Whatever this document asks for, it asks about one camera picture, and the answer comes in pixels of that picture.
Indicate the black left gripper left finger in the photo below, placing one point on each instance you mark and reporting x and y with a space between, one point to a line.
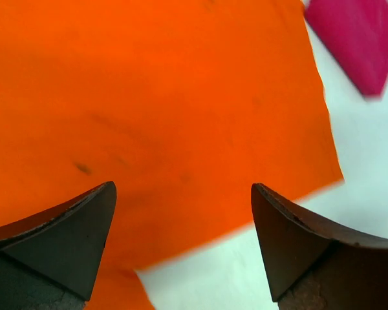
50 260

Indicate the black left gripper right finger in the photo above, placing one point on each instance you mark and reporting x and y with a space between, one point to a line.
312 262

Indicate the orange t-shirt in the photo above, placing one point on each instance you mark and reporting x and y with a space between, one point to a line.
183 104

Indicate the folded magenta t-shirt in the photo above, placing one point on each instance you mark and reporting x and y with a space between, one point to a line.
356 34

